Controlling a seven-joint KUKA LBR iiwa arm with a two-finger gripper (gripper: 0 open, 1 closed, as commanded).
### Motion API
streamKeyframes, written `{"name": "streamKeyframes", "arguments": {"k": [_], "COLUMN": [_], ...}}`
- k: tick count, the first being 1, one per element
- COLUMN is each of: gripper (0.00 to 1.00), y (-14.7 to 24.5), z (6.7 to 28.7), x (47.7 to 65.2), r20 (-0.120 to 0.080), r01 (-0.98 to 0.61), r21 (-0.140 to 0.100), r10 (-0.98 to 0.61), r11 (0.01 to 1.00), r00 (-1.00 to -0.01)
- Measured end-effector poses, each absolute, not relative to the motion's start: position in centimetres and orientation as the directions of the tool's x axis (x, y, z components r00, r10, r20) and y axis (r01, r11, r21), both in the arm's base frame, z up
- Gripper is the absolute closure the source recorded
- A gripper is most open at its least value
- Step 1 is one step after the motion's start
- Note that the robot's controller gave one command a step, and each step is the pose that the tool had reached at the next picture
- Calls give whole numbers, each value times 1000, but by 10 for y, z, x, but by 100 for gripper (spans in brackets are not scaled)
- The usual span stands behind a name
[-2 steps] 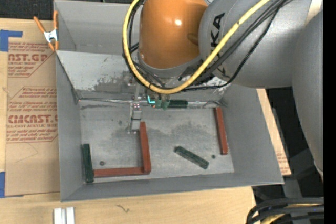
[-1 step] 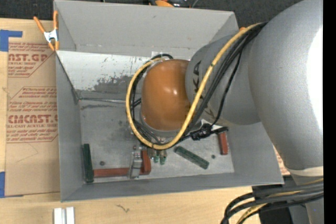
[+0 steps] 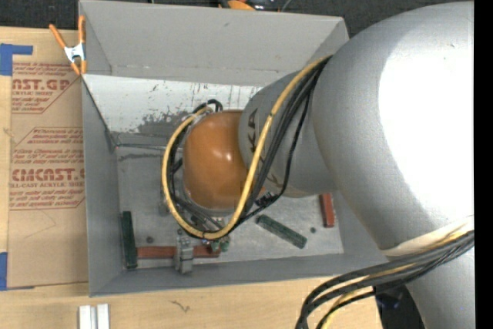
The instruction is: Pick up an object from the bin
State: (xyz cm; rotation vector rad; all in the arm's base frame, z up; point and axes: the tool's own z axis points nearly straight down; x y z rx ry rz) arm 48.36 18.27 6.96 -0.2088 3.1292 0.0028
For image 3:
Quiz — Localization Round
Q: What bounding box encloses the brown cardboard board red print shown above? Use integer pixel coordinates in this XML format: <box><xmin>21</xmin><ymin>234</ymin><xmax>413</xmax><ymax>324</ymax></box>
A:
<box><xmin>0</xmin><ymin>25</ymin><xmax>90</xmax><ymax>290</ymax></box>

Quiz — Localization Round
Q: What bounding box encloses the red-brown flat block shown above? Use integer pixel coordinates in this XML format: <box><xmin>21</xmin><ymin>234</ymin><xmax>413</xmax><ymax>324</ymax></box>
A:
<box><xmin>136</xmin><ymin>244</ymin><xmax>223</xmax><ymax>260</ymax></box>
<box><xmin>318</xmin><ymin>193</ymin><xmax>337</xmax><ymax>229</ymax></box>

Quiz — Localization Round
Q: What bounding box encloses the dark green flat block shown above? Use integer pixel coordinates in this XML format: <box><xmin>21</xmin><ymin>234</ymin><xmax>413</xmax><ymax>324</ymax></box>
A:
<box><xmin>120</xmin><ymin>210</ymin><xmax>139</xmax><ymax>270</ymax></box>
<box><xmin>254</xmin><ymin>213</ymin><xmax>309</xmax><ymax>250</ymax></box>

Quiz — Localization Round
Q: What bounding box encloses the grey metal bin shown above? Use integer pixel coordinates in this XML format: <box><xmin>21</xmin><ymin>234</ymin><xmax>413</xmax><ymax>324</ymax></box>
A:
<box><xmin>78</xmin><ymin>0</ymin><xmax>391</xmax><ymax>298</ymax></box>

